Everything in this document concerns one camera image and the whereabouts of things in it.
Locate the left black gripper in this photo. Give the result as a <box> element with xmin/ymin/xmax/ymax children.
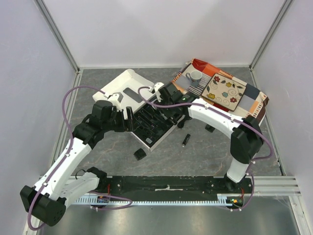
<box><xmin>103</xmin><ymin>107</ymin><xmax>140</xmax><ymax>133</ymax></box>

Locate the black power cord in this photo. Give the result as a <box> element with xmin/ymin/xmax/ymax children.
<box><xmin>177</xmin><ymin>117</ymin><xmax>193</xmax><ymax>128</ymax></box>

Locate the white clipper kit box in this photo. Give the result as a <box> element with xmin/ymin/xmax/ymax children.
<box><xmin>92</xmin><ymin>69</ymin><xmax>184</xmax><ymax>152</ymax></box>

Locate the black rectangular blade cover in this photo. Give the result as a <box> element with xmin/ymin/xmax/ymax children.
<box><xmin>182</xmin><ymin>134</ymin><xmax>191</xmax><ymax>147</ymax></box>

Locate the black comb guard attachment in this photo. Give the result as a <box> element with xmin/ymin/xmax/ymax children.
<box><xmin>134</xmin><ymin>148</ymin><xmax>147</xmax><ymax>161</ymax></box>

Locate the black small comb guard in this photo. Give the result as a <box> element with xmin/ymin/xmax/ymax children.
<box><xmin>205</xmin><ymin>124</ymin><xmax>215</xmax><ymax>133</ymax></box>

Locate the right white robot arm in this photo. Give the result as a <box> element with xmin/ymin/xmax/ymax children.
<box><xmin>154</xmin><ymin>82</ymin><xmax>264</xmax><ymax>193</ymax></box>

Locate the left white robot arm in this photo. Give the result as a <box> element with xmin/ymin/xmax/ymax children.
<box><xmin>20</xmin><ymin>100</ymin><xmax>134</xmax><ymax>230</ymax></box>

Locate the white blue mug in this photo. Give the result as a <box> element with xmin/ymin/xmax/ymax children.
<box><xmin>185</xmin><ymin>70</ymin><xmax>202</xmax><ymax>87</ymax></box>

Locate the floral square plate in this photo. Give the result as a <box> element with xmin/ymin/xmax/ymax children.
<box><xmin>201</xmin><ymin>73</ymin><xmax>246</xmax><ymax>111</ymax></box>

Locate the patterned colourful cloth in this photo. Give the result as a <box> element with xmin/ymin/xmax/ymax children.
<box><xmin>172</xmin><ymin>58</ymin><xmax>269</xmax><ymax>123</ymax></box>

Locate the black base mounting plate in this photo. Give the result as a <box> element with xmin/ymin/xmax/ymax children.
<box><xmin>95</xmin><ymin>176</ymin><xmax>252</xmax><ymax>199</ymax></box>

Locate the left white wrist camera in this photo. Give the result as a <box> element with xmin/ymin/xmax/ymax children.
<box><xmin>104</xmin><ymin>93</ymin><xmax>123</xmax><ymax>112</ymax></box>

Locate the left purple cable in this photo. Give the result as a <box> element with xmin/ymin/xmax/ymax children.
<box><xmin>27</xmin><ymin>85</ymin><xmax>134</xmax><ymax>231</ymax></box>

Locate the slotted grey cable duct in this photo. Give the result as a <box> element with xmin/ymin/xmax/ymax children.
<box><xmin>72</xmin><ymin>193</ymin><xmax>244</xmax><ymax>208</ymax></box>

